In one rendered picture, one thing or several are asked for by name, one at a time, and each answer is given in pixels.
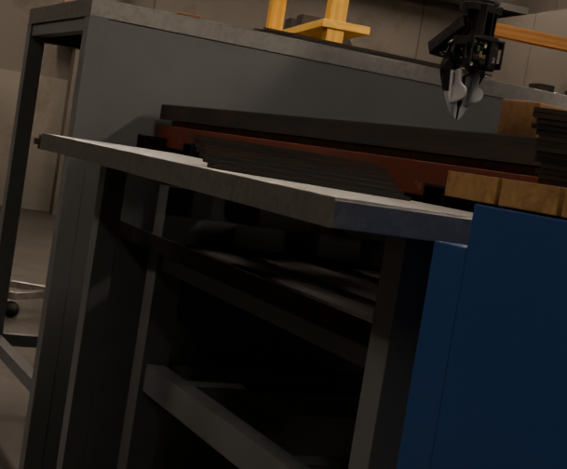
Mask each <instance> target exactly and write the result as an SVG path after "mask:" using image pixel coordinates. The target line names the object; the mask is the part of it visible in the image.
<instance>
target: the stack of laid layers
mask: <svg viewBox="0 0 567 469"><path fill-rule="evenodd" d="M160 119H164V120H169V121H176V122H183V123H190V124H198V125H205V126H213V127H227V128H234V129H242V130H249V131H257V132H264V133H272V134H279V135H287V136H294V137H302V138H309V139H317V140H324V141H338V142H346V143H354V144H361V145H369V146H376V147H384V148H391V149H399V150H406V151H414V152H420V153H428V154H442V155H449V156H457V157H464V158H472V159H479V160H487V161H494V162H502V163H509V164H517V165H524V166H532V167H540V165H541V164H540V163H537V162H534V159H535V153H536V150H535V148H536V145H535V144H536V141H539V138H529V137H519V136H507V135H497V134H487V133H477V132H466V131H455V130H445V129H434V128H424V127H404V126H393V125H383V124H373V123H362V122H351V121H341V120H330V119H320V118H310V117H299V116H288V115H278V114H258V113H247V112H237V111H226V110H216V109H206V108H195V107H184V106H174V105H164V104H162V106H161V113H160Z"/></svg>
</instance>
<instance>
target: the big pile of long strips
mask: <svg viewBox="0 0 567 469"><path fill-rule="evenodd" d="M533 118H535V119H537V121H536V123H537V124H535V123H532V126H531V128H532V129H534V130H536V133H535V134H536V135H538V136H539V141H536V144H535V145H536V148H535V150H536V153H535V159H534V162H537V163H540V164H541V165H540V168H539V167H535V168H534V172H535V173H538V183H540V184H546V185H553V186H559V187H565V188H567V111H562V110H555V109H548V108H541V107H534V109H533ZM540 179H541V180H540Z"/></svg>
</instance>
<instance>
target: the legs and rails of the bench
mask: <svg viewBox="0 0 567 469"><path fill-rule="evenodd" d="M84 21H85V17H82V18H75V19H68V20H56V21H51V22H44V23H37V24H28V29H27V35H26V42H25V49H24V55H23V62H22V68H21V75H20V87H19V94H18V100H17V107H16V113H15V120H14V127H13V133H12V140H11V146H10V153H9V159H8V166H7V178H6V185H5V191H4V198H3V205H2V211H1V218H0V359H1V360H2V361H3V362H4V363H5V365H6V366H7V367H8V368H9V369H10V370H11V371H12V373H13V374H14V375H15V376H16V377H17V378H18V379H19V381H20V382H21V383H22V384H23V385H24V386H25V387H26V389H27V390H28V391H29V392H30V390H31V383H32V377H33V371H34V368H33V367H32V366H31V365H30V364H29V363H28V362H27V361H26V360H25V359H24V358H23V357H22V356H21V355H20V354H19V353H18V352H17V351H16V350H15V349H14V348H13V347H12V346H20V347H33V348H36V345H37V339H38V335H35V334H23V333H12V332H3V328H4V322H5V316H6V309H7V297H8V291H9V284H10V277H11V271H12V264H13V258H14V251H15V245H16V238H17V231H18V225H19V219H20V207H21V200H22V194H23V187H24V181H25V174H26V168H27V161H28V154H29V148H30V141H31V135H32V128H33V121H34V110H35V104H36V97H37V90H38V84H39V77H40V71H41V64H42V58H43V51H44V44H45V43H46V44H51V45H56V46H61V47H70V48H75V49H80V47H81V40H82V33H83V28H84Z"/></svg>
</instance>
